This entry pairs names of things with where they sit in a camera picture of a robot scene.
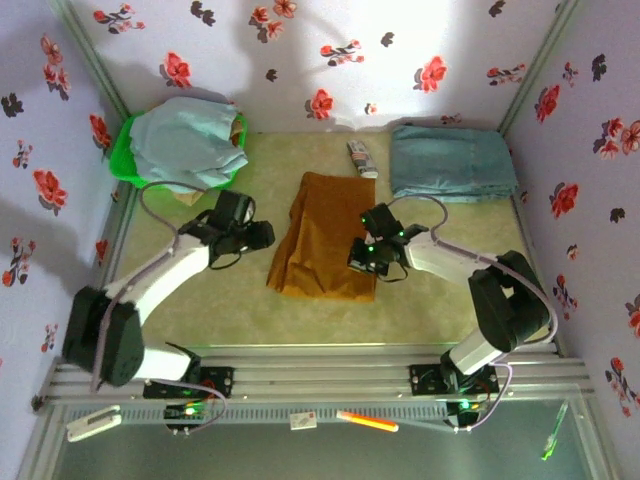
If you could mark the beige marbled table mat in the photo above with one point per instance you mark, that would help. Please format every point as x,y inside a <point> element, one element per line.
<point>300,320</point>

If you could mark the white and grey packet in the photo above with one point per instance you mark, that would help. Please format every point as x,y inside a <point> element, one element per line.
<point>362,159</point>

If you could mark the mustard brown trousers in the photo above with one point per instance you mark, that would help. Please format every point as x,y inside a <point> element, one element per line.
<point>325,235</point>

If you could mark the light blue trousers pile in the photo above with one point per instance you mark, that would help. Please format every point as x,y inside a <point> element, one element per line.
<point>190,145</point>

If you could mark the orange marker pen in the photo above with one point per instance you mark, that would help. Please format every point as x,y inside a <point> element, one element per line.
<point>367,421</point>

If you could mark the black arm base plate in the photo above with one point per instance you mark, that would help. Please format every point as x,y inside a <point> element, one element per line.
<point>222,380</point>
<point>422,380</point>

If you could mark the aluminium rail frame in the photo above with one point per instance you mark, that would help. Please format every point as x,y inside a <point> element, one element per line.
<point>325,375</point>

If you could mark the small lit circuit board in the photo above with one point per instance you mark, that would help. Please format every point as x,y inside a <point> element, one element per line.
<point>185,412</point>
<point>465,407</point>

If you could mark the folded grey-blue trousers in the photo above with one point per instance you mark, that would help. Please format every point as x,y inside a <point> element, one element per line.
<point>450,160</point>

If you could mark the aluminium corner post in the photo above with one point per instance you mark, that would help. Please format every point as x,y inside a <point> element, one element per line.
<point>90,50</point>
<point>540,65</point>

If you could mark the white flat device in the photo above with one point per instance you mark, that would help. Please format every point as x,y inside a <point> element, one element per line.
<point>92,424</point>

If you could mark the green plastic basket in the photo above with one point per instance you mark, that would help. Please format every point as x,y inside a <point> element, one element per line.
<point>120,160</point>

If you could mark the small white card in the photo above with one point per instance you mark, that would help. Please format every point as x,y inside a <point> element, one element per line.
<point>303,420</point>

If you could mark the green pen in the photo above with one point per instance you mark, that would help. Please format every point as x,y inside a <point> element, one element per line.
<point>555,430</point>

